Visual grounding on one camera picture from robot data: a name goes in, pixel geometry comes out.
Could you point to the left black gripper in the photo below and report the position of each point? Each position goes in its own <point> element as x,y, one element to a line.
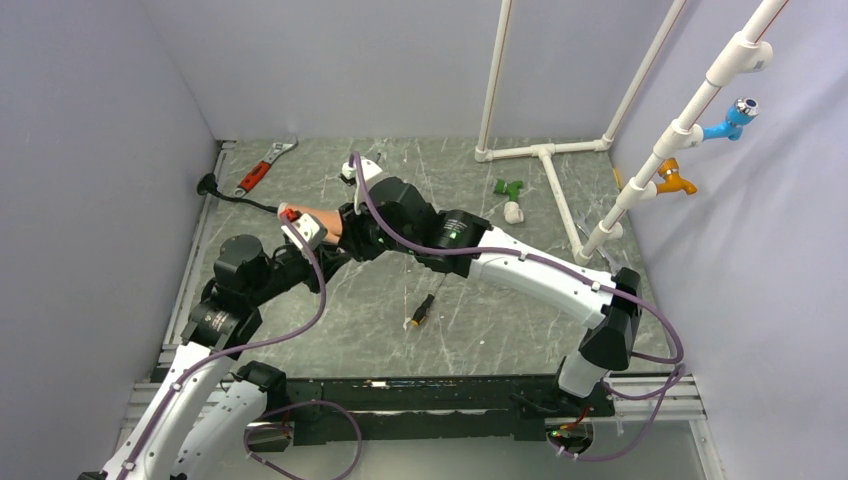
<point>330,259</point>

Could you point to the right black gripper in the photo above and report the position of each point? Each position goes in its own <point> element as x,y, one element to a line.
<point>352,238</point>

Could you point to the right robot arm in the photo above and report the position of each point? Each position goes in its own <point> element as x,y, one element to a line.
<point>388,214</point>

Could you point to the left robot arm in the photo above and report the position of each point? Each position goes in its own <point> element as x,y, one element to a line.
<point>175,438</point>

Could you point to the mannequin hand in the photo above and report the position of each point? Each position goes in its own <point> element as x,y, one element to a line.
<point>330,219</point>

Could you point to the near black yellow screwdriver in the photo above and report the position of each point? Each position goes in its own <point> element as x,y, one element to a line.
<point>420,314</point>

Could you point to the green white pipe fitting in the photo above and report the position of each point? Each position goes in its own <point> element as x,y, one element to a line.
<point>512,211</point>

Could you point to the silver spanner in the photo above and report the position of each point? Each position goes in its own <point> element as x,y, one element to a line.
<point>614,265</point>

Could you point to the orange pipe valve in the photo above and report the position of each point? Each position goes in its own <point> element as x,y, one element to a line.
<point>671,179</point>

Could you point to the blue pipe valve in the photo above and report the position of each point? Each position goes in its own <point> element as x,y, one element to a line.
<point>741,113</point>

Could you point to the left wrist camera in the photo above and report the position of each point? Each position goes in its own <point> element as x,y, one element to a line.
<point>302,229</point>

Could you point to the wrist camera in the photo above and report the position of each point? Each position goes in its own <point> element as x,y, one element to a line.
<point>302,229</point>
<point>358,171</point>

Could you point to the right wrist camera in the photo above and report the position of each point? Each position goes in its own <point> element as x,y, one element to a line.
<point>358,171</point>

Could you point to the red handled adjustable wrench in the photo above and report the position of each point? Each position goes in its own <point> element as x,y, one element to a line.
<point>253,177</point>

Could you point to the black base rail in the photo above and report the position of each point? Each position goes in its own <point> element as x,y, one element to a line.
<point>318,411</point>

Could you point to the white pvc pipe frame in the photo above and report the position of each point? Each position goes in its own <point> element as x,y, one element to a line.
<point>701,58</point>

